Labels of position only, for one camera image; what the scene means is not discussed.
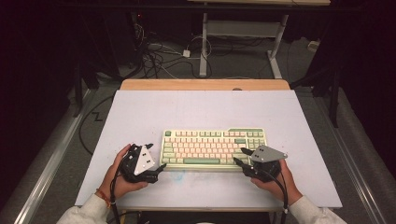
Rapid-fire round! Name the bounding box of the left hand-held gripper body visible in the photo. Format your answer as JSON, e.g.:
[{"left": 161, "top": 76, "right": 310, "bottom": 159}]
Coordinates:
[{"left": 119, "top": 143, "right": 161, "bottom": 184}]

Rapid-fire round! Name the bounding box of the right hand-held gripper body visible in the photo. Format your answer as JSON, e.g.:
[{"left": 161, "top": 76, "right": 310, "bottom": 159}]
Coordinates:
[{"left": 243, "top": 144, "right": 289, "bottom": 184}]

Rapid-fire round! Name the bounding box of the cream pink green keyboard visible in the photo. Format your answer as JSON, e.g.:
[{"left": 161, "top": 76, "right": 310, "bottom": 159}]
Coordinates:
[{"left": 159, "top": 127, "right": 268, "bottom": 172}]

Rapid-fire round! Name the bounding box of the person's left hand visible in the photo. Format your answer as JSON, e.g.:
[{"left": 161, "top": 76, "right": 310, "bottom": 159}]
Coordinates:
[{"left": 102, "top": 143, "right": 149, "bottom": 201}]

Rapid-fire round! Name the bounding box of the person's right hand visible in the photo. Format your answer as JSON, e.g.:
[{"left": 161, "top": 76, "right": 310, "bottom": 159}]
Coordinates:
[{"left": 250, "top": 159, "right": 304, "bottom": 207}]

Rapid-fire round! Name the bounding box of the white table mat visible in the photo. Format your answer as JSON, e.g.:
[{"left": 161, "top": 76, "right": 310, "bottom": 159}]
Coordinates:
[{"left": 74, "top": 89, "right": 344, "bottom": 209}]

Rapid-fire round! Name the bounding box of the wooden table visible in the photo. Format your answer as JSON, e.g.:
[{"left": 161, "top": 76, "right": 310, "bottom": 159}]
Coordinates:
[{"left": 108, "top": 78, "right": 291, "bottom": 214}]

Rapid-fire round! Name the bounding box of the white power strip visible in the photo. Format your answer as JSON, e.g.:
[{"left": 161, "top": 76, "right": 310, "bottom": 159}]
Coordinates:
[{"left": 306, "top": 39, "right": 321, "bottom": 52}]

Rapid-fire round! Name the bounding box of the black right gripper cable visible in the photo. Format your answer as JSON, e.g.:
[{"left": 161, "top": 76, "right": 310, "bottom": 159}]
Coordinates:
[{"left": 262, "top": 169, "right": 289, "bottom": 224}]

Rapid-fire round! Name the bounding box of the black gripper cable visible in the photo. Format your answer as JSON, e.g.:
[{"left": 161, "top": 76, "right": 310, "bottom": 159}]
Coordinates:
[
  {"left": 109, "top": 155, "right": 132, "bottom": 224},
  {"left": 262, "top": 169, "right": 289, "bottom": 224}
]

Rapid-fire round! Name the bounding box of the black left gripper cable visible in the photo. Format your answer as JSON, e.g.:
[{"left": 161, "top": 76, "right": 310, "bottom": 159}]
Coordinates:
[{"left": 109, "top": 155, "right": 132, "bottom": 224}]

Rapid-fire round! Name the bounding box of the orange bracelet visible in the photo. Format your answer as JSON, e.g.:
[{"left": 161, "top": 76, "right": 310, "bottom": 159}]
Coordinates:
[{"left": 94, "top": 187, "right": 113, "bottom": 209}]

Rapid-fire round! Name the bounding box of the black floor cable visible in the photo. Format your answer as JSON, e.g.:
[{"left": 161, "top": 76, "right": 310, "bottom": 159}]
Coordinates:
[{"left": 78, "top": 93, "right": 116, "bottom": 157}]

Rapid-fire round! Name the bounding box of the metal floor rail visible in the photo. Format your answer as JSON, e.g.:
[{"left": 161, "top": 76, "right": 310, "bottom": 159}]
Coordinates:
[
  {"left": 13, "top": 88, "right": 96, "bottom": 224},
  {"left": 312, "top": 96, "right": 389, "bottom": 224}
]

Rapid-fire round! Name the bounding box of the tangle of floor cables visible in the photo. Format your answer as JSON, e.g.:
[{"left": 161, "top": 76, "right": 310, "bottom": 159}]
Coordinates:
[{"left": 130, "top": 21, "right": 213, "bottom": 79}]

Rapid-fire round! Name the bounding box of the white metal desk frame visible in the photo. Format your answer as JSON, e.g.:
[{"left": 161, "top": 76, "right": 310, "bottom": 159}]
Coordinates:
[{"left": 198, "top": 12, "right": 290, "bottom": 79}]

